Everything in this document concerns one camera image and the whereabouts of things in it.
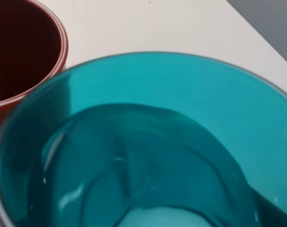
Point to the teal translucent plastic cup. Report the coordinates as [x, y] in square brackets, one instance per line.
[147, 139]

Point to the red plastic cup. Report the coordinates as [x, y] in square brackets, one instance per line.
[33, 48]

